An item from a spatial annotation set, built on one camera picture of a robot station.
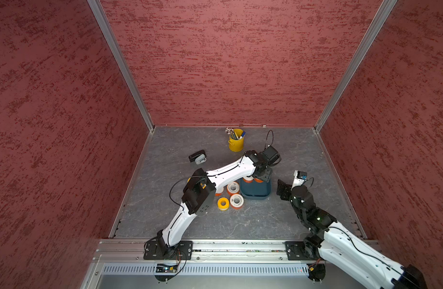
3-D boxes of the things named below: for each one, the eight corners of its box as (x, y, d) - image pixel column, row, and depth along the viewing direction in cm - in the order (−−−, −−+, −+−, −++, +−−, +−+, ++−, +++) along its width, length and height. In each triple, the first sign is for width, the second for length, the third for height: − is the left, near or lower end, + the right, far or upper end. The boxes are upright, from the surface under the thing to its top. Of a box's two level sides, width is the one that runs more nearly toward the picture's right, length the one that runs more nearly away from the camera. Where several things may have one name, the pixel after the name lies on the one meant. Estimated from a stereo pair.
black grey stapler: (193, 167, 102) (192, 164, 100) (188, 159, 106) (187, 156, 103) (208, 160, 106) (208, 156, 103) (203, 152, 110) (203, 149, 107)
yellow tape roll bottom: (217, 210, 87) (217, 208, 85) (217, 198, 91) (217, 197, 89) (228, 210, 87) (229, 208, 85) (228, 198, 91) (228, 197, 89)
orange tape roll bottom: (230, 209, 87) (230, 207, 85) (230, 195, 92) (230, 193, 90) (243, 209, 87) (243, 207, 85) (242, 195, 92) (243, 193, 90)
